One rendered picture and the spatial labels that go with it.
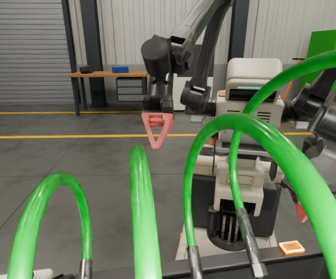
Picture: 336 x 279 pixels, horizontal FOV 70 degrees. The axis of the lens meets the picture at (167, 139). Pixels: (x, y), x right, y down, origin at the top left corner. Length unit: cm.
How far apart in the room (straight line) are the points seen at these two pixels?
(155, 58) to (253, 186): 88
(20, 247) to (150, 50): 42
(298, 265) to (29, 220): 67
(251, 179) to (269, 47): 603
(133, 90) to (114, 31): 185
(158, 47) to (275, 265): 58
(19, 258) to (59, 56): 668
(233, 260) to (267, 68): 69
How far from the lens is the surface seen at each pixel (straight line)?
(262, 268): 40
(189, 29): 67
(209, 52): 95
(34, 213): 20
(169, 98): 49
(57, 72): 690
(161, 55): 50
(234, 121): 19
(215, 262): 65
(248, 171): 119
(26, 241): 20
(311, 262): 78
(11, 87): 747
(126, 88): 525
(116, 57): 652
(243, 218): 41
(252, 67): 102
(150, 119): 52
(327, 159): 50
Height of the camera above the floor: 143
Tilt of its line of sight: 21 degrees down
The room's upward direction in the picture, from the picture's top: straight up
